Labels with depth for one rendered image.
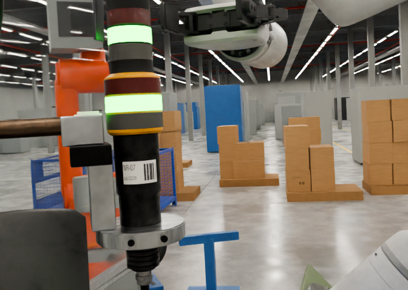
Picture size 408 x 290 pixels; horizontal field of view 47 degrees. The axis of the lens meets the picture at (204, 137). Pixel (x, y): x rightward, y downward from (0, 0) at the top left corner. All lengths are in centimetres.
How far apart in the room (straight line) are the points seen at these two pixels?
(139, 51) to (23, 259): 24
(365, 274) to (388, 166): 755
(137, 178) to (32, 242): 18
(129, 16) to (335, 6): 47
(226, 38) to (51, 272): 33
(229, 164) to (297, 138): 225
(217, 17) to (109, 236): 35
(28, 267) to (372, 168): 818
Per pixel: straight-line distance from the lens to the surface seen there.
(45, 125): 36
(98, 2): 39
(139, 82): 35
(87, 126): 35
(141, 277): 39
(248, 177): 970
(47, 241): 51
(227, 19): 61
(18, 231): 51
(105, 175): 36
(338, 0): 78
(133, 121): 35
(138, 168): 36
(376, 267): 107
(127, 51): 36
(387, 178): 862
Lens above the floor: 154
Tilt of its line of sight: 3 degrees down
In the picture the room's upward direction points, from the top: 3 degrees counter-clockwise
